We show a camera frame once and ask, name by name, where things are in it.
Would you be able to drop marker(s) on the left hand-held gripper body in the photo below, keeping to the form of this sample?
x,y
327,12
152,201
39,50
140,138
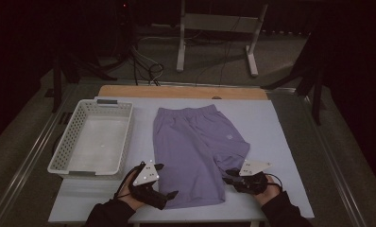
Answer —
x,y
146,176

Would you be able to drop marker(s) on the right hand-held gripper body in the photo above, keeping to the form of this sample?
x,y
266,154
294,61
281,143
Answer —
x,y
252,181

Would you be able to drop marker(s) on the purple shorts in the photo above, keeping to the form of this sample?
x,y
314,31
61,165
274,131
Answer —
x,y
192,148

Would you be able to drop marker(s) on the white perforated plastic basket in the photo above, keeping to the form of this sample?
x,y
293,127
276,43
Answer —
x,y
98,145

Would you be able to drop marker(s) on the person's right hand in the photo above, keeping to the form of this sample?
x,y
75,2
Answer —
x,y
269,197

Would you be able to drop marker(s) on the person's left hand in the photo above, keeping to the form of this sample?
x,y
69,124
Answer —
x,y
126,192

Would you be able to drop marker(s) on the dark round table grommet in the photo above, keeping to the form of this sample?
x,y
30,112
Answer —
x,y
216,97

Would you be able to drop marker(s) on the black tripod stand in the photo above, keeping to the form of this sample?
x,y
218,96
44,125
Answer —
x,y
57,85
316,101

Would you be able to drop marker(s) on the dark equipment with red light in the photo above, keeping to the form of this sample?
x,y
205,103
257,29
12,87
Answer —
x,y
124,19

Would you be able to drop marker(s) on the white metal stand frame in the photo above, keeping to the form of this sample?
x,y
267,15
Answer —
x,y
220,22

